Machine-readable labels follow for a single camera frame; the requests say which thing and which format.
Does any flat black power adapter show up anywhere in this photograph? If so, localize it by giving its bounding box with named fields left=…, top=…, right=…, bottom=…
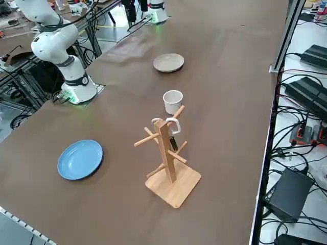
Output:
left=299, top=44, right=327, bottom=69

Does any white cup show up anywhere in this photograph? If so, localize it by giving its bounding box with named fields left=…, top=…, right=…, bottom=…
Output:
left=162, top=89, right=184, bottom=115

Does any orange and black charger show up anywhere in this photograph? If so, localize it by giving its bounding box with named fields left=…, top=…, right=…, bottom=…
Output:
left=289, top=125, right=314, bottom=146
left=312, top=125, right=327, bottom=146

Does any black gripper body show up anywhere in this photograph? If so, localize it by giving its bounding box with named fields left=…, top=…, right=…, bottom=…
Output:
left=122, top=0, right=137, bottom=13

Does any wooden cup rack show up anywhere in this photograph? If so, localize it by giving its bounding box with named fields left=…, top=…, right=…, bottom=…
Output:
left=133, top=105, right=202, bottom=209

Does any blue round plate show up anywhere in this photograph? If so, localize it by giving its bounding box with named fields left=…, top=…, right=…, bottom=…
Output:
left=57, top=139, right=104, bottom=182

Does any black power supply box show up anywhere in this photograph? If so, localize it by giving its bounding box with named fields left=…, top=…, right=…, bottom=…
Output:
left=264, top=167, right=315, bottom=222

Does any aluminium profile post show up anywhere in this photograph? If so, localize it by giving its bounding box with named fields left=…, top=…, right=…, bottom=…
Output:
left=269, top=0, right=305, bottom=74

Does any black base cable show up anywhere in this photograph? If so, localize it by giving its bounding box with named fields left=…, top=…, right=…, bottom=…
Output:
left=126, top=15, right=155, bottom=33

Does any large black power adapter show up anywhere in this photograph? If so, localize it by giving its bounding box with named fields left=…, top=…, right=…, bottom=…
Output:
left=284, top=76, right=327, bottom=119

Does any beige round plate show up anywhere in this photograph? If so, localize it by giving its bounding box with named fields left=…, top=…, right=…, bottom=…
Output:
left=153, top=53, right=185, bottom=73

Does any white toothed cable strip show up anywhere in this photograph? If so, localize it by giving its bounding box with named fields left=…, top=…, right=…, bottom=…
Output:
left=0, top=206, right=57, bottom=245

